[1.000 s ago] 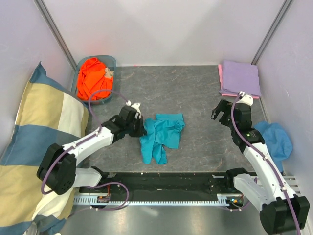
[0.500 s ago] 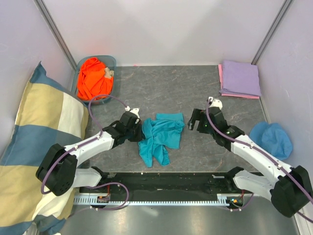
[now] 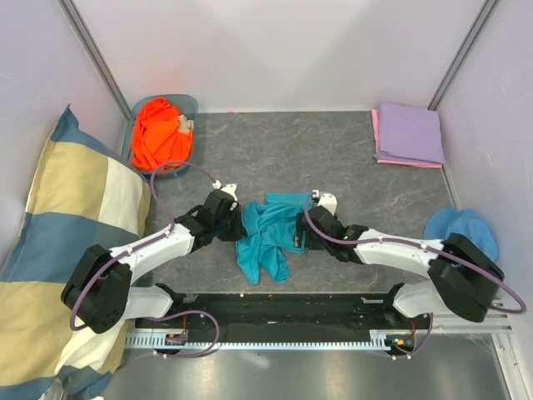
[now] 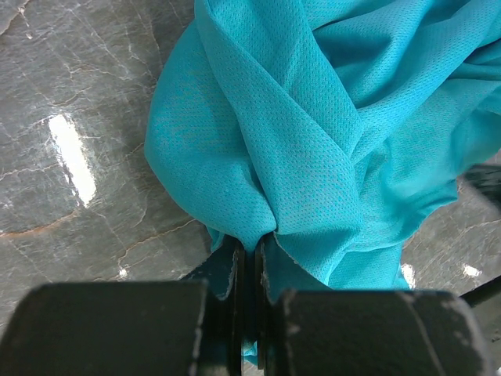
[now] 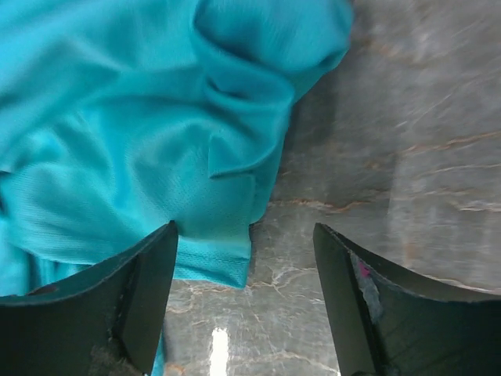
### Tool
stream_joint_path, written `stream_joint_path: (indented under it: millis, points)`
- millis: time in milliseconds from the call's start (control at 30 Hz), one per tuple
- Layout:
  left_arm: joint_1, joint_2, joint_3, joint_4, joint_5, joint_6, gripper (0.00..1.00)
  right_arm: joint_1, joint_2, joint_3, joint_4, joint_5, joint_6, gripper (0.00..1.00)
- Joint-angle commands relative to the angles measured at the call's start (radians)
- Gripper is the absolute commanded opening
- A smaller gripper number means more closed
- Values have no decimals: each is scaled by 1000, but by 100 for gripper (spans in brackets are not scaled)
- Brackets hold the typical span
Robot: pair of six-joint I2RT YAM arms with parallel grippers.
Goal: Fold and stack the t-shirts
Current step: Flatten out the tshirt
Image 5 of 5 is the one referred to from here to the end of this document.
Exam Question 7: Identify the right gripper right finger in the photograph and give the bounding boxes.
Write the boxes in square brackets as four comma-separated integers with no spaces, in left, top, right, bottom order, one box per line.
[313,223,500,375]

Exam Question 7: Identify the teal t shirt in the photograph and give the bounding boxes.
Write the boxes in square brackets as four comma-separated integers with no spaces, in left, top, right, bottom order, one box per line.
[0,0,355,376]

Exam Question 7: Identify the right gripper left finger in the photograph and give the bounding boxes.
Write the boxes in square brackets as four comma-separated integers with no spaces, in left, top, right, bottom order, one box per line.
[1,221,178,375]

